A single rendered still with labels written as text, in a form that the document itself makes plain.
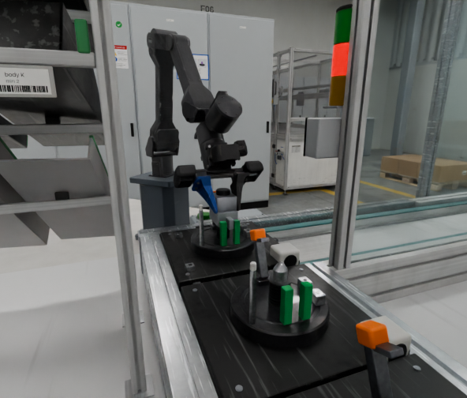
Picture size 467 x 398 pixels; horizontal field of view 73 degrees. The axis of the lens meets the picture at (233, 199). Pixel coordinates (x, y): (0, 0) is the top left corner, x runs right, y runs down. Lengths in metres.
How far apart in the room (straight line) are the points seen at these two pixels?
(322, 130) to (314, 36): 9.38
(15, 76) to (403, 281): 0.74
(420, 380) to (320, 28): 9.84
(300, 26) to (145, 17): 6.54
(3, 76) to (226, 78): 3.47
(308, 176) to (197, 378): 4.75
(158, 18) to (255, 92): 1.28
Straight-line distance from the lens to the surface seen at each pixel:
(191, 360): 0.43
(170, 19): 3.73
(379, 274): 0.72
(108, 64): 0.39
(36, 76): 0.39
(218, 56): 3.79
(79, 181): 0.55
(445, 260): 0.86
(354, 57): 0.59
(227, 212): 0.63
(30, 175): 0.56
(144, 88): 3.58
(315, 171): 5.13
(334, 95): 0.60
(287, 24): 9.54
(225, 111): 0.63
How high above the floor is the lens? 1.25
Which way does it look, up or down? 16 degrees down
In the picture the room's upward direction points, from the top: straight up
